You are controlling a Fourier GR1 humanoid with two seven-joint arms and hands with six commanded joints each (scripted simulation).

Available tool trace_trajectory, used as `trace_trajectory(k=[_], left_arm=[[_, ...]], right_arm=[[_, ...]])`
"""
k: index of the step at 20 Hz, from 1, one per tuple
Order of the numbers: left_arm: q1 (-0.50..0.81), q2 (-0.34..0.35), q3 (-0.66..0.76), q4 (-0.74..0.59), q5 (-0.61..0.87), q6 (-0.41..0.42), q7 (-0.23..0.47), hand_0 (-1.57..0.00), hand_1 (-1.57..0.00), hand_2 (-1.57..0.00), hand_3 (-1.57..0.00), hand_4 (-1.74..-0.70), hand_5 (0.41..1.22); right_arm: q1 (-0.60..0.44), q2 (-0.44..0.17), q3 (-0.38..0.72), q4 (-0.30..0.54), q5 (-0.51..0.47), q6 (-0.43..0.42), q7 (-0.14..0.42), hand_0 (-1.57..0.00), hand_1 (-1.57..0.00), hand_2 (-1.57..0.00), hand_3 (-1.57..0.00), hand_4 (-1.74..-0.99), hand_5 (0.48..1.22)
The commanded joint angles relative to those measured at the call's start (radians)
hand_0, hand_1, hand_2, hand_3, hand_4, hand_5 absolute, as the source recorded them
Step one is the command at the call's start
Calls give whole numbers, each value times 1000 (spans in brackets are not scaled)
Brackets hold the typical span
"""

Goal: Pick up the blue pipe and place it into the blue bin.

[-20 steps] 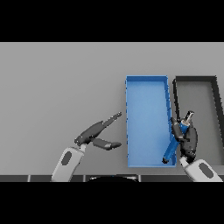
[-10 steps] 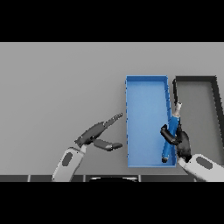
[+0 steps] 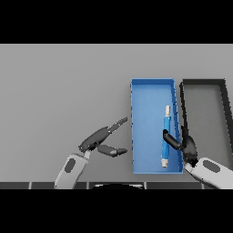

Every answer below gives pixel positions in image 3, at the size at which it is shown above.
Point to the blue pipe with pale ends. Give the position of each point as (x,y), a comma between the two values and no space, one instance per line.
(166,136)

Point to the blue bin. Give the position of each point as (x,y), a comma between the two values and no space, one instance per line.
(148,127)

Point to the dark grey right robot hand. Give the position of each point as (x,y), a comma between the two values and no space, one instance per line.
(187,146)

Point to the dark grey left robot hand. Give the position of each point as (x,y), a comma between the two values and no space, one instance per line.
(96,138)

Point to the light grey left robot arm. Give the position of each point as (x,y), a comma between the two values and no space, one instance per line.
(71,170)

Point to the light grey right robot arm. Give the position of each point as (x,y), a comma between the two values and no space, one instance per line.
(209,174)

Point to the dark strip with pale lines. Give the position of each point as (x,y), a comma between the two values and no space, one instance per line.
(118,185)

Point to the dark grey bin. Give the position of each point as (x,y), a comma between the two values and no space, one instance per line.
(206,118)

